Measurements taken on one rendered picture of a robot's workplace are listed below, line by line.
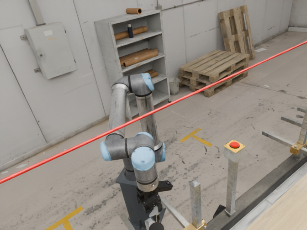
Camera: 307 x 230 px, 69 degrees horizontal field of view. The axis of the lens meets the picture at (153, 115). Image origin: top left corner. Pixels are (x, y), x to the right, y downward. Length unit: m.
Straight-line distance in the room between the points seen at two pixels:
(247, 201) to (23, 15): 2.99
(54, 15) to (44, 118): 1.39
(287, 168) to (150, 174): 1.19
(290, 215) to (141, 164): 0.80
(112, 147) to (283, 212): 0.89
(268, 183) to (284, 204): 0.37
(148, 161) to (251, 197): 0.93
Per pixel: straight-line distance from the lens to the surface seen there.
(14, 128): 3.52
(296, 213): 1.38
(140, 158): 0.87
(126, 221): 1.35
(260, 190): 1.68
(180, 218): 1.35
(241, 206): 1.58
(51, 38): 3.11
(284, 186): 1.86
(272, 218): 1.32
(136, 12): 3.49
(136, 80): 1.42
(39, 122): 3.56
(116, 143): 0.99
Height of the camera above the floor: 1.96
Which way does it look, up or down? 31 degrees down
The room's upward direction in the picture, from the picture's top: 9 degrees counter-clockwise
